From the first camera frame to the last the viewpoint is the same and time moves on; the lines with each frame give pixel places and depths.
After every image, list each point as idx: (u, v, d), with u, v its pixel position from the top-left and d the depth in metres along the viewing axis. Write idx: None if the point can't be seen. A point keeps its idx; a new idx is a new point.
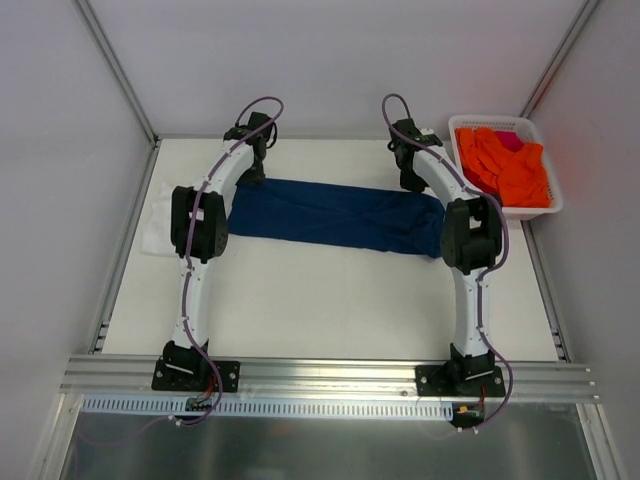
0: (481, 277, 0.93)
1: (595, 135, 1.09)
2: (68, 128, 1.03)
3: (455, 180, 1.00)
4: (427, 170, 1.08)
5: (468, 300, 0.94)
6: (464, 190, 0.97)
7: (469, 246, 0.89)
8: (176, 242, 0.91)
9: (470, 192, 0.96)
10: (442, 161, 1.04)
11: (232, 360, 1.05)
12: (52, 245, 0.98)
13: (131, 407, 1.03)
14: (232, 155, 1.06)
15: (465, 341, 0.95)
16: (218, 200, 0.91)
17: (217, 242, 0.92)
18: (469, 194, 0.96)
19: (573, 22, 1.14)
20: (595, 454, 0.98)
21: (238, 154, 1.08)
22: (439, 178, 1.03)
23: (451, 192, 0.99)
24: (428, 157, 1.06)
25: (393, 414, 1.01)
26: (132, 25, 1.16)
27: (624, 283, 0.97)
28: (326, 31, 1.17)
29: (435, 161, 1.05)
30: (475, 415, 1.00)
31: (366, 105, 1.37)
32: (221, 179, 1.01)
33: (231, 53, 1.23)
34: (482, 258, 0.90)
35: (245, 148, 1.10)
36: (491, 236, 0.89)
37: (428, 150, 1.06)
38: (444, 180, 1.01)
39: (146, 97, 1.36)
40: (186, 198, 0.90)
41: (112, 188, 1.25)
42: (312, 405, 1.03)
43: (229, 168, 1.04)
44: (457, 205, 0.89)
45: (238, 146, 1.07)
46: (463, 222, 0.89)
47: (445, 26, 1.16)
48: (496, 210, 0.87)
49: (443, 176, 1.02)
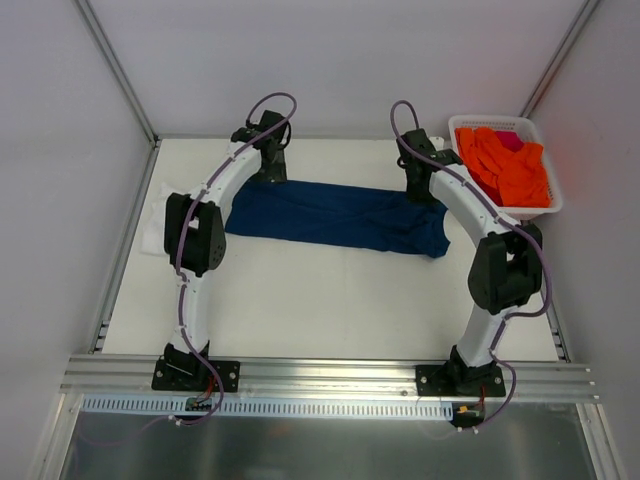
0: (507, 315, 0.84)
1: (596, 136, 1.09)
2: (69, 128, 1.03)
3: (485, 209, 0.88)
4: (449, 195, 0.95)
5: (488, 332, 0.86)
6: (497, 221, 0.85)
7: (506, 286, 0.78)
8: (170, 251, 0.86)
9: (503, 223, 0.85)
10: (466, 186, 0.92)
11: (232, 360, 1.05)
12: (52, 245, 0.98)
13: (131, 407, 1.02)
14: (237, 160, 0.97)
15: (473, 355, 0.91)
16: (213, 210, 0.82)
17: (211, 255, 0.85)
18: (502, 227, 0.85)
19: (573, 22, 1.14)
20: (595, 454, 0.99)
21: (244, 158, 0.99)
22: (465, 206, 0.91)
23: (480, 222, 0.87)
24: (449, 181, 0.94)
25: (394, 414, 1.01)
26: (132, 24, 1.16)
27: (624, 284, 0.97)
28: (326, 31, 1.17)
29: (458, 186, 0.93)
30: (475, 415, 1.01)
31: (366, 104, 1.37)
32: (221, 186, 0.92)
33: (231, 53, 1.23)
34: (517, 297, 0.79)
35: (253, 153, 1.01)
36: (528, 273, 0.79)
37: (450, 172, 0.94)
38: (471, 208, 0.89)
39: (146, 97, 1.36)
40: (182, 208, 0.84)
41: (112, 188, 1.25)
42: (312, 405, 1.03)
43: (231, 174, 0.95)
44: (494, 240, 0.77)
45: (243, 150, 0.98)
46: (501, 259, 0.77)
47: (445, 26, 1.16)
48: (536, 246, 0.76)
49: (470, 204, 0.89)
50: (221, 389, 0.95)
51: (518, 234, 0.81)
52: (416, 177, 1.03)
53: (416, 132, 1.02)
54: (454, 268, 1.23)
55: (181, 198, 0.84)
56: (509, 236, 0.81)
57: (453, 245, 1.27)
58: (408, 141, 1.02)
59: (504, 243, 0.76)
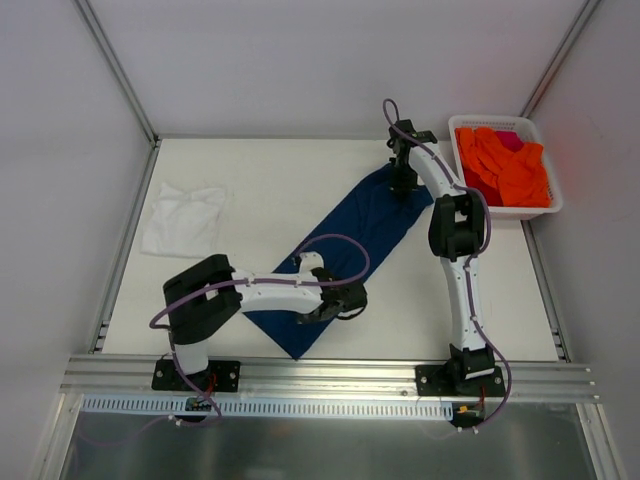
0: (468, 263, 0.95)
1: (596, 136, 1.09)
2: (68, 129, 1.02)
3: (445, 175, 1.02)
4: (419, 166, 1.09)
5: (459, 290, 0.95)
6: (453, 186, 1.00)
7: (455, 239, 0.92)
8: (171, 293, 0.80)
9: (457, 187, 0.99)
10: (434, 158, 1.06)
11: (232, 360, 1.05)
12: (51, 246, 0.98)
13: (131, 407, 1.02)
14: (298, 287, 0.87)
15: (461, 333, 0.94)
16: (228, 303, 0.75)
17: (187, 333, 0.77)
18: (458, 189, 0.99)
19: (575, 20, 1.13)
20: (596, 454, 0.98)
21: (304, 292, 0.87)
22: (430, 172, 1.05)
23: (440, 186, 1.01)
24: (422, 154, 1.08)
25: (393, 414, 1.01)
26: (131, 23, 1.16)
27: (624, 284, 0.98)
28: (326, 30, 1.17)
29: (427, 156, 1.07)
30: (475, 415, 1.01)
31: (367, 104, 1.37)
32: (262, 292, 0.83)
33: (231, 54, 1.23)
34: (466, 247, 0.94)
35: (313, 299, 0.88)
36: (474, 229, 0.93)
37: (423, 147, 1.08)
38: (435, 176, 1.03)
39: (145, 96, 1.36)
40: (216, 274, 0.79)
41: (112, 187, 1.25)
42: (312, 405, 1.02)
43: (276, 293, 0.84)
44: (445, 200, 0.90)
45: (311, 285, 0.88)
46: (449, 216, 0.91)
47: (445, 25, 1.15)
48: (483, 206, 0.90)
49: (434, 171, 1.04)
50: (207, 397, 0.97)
51: (467, 199, 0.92)
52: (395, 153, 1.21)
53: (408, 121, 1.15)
54: None
55: (225, 267, 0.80)
56: (464, 197, 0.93)
57: None
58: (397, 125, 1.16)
59: (453, 203, 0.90)
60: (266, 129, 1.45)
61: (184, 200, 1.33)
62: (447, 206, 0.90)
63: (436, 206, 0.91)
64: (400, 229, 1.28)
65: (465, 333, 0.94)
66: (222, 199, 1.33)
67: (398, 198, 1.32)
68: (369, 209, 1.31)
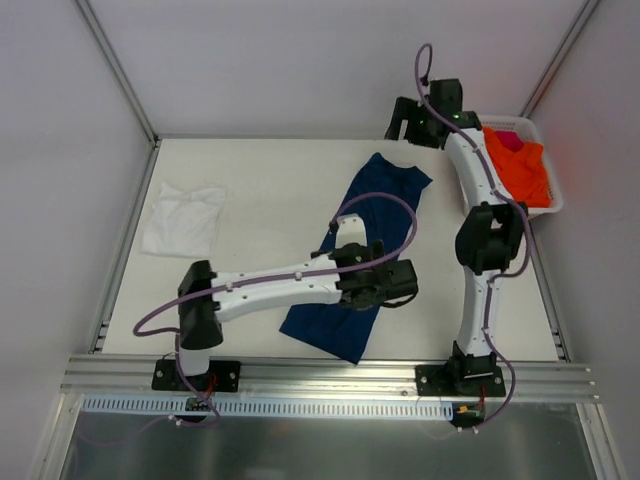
0: (493, 280, 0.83)
1: (596, 136, 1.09)
2: (69, 130, 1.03)
3: (486, 178, 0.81)
4: (455, 156, 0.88)
5: (477, 302, 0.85)
6: (493, 193, 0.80)
7: (485, 251, 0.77)
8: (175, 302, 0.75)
9: (499, 196, 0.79)
10: (476, 150, 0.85)
11: (233, 360, 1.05)
12: (52, 245, 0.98)
13: (130, 407, 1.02)
14: (301, 279, 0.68)
15: (469, 340, 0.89)
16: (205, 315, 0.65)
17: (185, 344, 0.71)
18: (498, 199, 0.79)
19: (574, 20, 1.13)
20: (595, 453, 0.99)
21: (312, 285, 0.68)
22: (469, 170, 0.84)
23: (479, 191, 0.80)
24: (461, 143, 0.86)
25: (393, 414, 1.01)
26: (131, 24, 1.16)
27: (624, 285, 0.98)
28: (326, 30, 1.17)
29: (469, 147, 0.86)
30: (475, 415, 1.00)
31: (367, 104, 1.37)
32: (249, 296, 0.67)
33: (231, 54, 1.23)
34: (497, 262, 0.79)
35: (325, 292, 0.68)
36: (508, 242, 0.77)
37: (465, 135, 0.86)
38: (473, 175, 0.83)
39: (146, 96, 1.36)
40: (200, 283, 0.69)
41: (112, 187, 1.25)
42: (312, 405, 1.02)
43: (268, 294, 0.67)
44: (480, 209, 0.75)
45: (317, 275, 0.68)
46: (485, 226, 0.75)
47: (445, 25, 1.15)
48: (523, 215, 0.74)
49: (474, 169, 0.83)
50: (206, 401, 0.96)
51: (501, 213, 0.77)
52: (421, 119, 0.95)
53: (458, 85, 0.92)
54: (458, 268, 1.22)
55: (206, 275, 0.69)
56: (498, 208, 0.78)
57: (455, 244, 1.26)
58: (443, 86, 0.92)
59: (491, 213, 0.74)
60: (265, 129, 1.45)
61: (185, 200, 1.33)
62: (487, 216, 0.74)
63: (471, 213, 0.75)
64: (401, 228, 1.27)
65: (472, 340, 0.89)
66: (222, 199, 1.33)
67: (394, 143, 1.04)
68: (373, 201, 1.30)
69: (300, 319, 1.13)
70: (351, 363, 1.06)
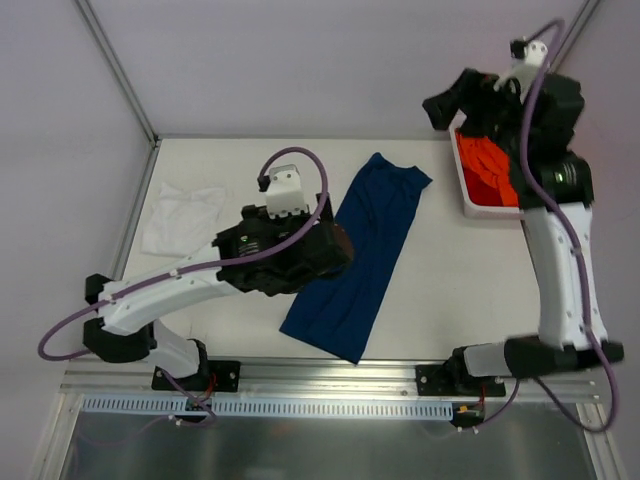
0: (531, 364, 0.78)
1: (596, 136, 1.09)
2: (69, 130, 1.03)
3: (581, 305, 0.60)
4: (539, 236, 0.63)
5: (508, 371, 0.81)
6: (582, 332, 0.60)
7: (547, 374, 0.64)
8: None
9: (591, 339, 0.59)
10: (575, 255, 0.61)
11: (232, 360, 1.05)
12: (52, 246, 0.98)
13: (130, 407, 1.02)
14: (181, 277, 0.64)
15: (476, 370, 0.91)
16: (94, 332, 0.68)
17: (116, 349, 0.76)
18: (586, 339, 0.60)
19: (574, 20, 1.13)
20: (595, 453, 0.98)
21: (192, 282, 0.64)
22: (558, 279, 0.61)
23: (567, 322, 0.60)
24: (556, 231, 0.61)
25: (393, 414, 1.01)
26: (131, 24, 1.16)
27: (624, 285, 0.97)
28: (326, 30, 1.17)
29: (565, 245, 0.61)
30: (475, 415, 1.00)
31: (367, 104, 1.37)
32: (129, 306, 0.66)
33: (231, 54, 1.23)
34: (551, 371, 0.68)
35: (208, 285, 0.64)
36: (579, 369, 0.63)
37: (571, 227, 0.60)
38: (563, 291, 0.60)
39: (145, 96, 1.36)
40: (97, 296, 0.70)
41: (112, 187, 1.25)
42: (311, 405, 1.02)
43: (148, 300, 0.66)
44: (564, 356, 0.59)
45: (194, 270, 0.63)
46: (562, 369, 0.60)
47: (445, 25, 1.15)
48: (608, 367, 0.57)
49: (564, 284, 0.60)
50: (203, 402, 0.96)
51: (584, 355, 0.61)
52: (494, 126, 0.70)
53: (580, 107, 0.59)
54: (458, 267, 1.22)
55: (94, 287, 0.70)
56: (584, 349, 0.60)
57: (455, 244, 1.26)
58: (556, 90, 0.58)
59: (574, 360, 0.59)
60: (266, 129, 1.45)
61: (185, 200, 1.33)
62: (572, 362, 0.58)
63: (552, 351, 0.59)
64: (401, 228, 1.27)
65: (475, 353, 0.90)
66: (222, 199, 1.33)
67: (437, 119, 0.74)
68: (373, 200, 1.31)
69: (300, 319, 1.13)
70: (351, 363, 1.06)
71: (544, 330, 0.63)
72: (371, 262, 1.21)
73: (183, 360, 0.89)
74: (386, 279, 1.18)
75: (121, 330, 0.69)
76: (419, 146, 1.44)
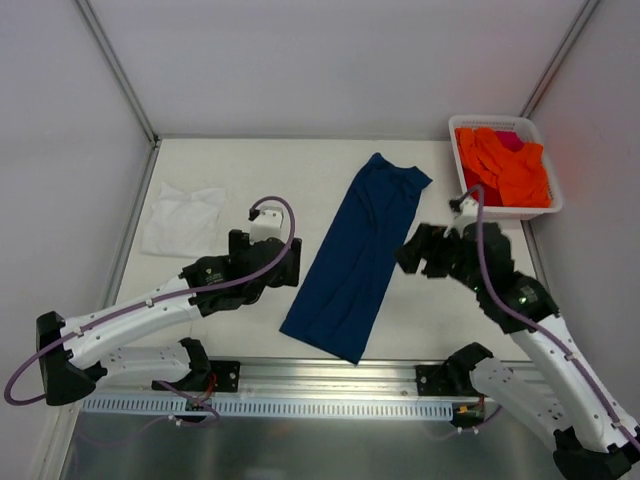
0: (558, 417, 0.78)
1: (596, 136, 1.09)
2: (69, 130, 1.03)
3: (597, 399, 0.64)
4: (535, 352, 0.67)
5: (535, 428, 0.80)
6: (615, 427, 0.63)
7: None
8: None
9: (625, 431, 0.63)
10: (571, 360, 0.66)
11: (231, 360, 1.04)
12: (52, 246, 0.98)
13: (130, 407, 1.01)
14: (153, 305, 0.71)
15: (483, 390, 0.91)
16: (59, 368, 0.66)
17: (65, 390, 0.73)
18: (621, 436, 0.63)
19: (574, 21, 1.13)
20: None
21: (164, 307, 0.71)
22: (570, 388, 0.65)
23: (599, 426, 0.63)
24: (545, 347, 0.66)
25: (393, 415, 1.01)
26: (131, 24, 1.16)
27: (624, 285, 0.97)
28: (326, 31, 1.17)
29: (558, 354, 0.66)
30: (475, 415, 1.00)
31: (367, 104, 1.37)
32: (100, 336, 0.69)
33: (231, 55, 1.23)
34: None
35: (179, 311, 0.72)
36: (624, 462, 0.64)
37: (557, 338, 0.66)
38: (580, 398, 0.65)
39: (145, 97, 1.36)
40: (52, 334, 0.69)
41: (112, 187, 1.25)
42: (312, 405, 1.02)
43: (121, 328, 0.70)
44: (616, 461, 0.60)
45: (167, 297, 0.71)
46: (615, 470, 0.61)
47: (445, 26, 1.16)
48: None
49: (576, 388, 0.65)
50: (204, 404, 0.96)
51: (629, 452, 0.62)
52: (452, 264, 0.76)
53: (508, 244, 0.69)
54: None
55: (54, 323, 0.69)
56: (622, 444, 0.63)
57: None
58: (483, 234, 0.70)
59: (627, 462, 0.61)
60: (266, 129, 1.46)
61: (185, 200, 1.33)
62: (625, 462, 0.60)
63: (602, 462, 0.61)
64: (401, 228, 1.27)
65: (486, 375, 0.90)
66: (222, 199, 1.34)
67: (409, 266, 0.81)
68: (373, 201, 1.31)
69: (300, 320, 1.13)
70: (351, 363, 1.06)
71: (577, 428, 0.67)
72: (370, 262, 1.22)
73: (163, 367, 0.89)
74: (386, 279, 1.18)
75: (81, 363, 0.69)
76: (418, 146, 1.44)
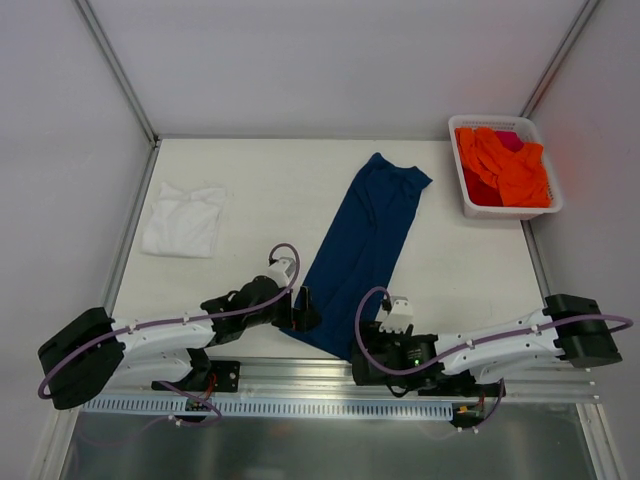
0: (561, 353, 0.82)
1: (596, 136, 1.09)
2: (68, 130, 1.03)
3: (516, 334, 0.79)
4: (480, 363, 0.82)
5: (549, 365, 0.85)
6: (537, 330, 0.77)
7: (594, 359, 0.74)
8: (49, 357, 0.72)
9: (544, 326, 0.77)
10: (474, 344, 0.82)
11: (232, 359, 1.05)
12: (52, 246, 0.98)
13: (131, 407, 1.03)
14: (186, 324, 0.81)
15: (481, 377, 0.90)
16: (111, 354, 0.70)
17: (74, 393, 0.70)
18: (549, 332, 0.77)
19: (574, 21, 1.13)
20: (595, 454, 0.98)
21: (194, 328, 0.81)
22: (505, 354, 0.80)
23: (537, 347, 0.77)
24: (459, 359, 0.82)
25: (393, 414, 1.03)
26: (130, 24, 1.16)
27: (624, 286, 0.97)
28: (325, 31, 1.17)
29: (467, 350, 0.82)
30: (475, 415, 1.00)
31: (367, 104, 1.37)
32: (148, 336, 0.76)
33: (230, 54, 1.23)
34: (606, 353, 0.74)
35: (206, 332, 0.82)
36: (596, 333, 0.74)
37: (452, 349, 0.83)
38: (511, 352, 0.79)
39: (145, 96, 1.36)
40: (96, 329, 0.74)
41: (112, 186, 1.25)
42: (312, 405, 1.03)
43: (164, 335, 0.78)
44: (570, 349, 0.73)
45: (200, 319, 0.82)
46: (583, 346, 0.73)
47: (444, 26, 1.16)
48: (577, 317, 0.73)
49: (506, 349, 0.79)
50: (204, 403, 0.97)
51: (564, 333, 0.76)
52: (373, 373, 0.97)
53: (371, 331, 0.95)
54: (457, 268, 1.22)
55: (103, 318, 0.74)
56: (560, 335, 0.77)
57: (455, 244, 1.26)
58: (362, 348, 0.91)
59: (573, 339, 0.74)
60: (265, 128, 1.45)
61: (185, 200, 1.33)
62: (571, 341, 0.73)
63: (570, 356, 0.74)
64: (401, 229, 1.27)
65: (485, 371, 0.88)
66: (222, 199, 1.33)
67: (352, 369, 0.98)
68: (373, 201, 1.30)
69: None
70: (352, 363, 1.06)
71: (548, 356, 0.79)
72: (370, 262, 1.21)
73: (163, 367, 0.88)
74: (386, 279, 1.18)
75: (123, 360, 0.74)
76: (419, 146, 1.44)
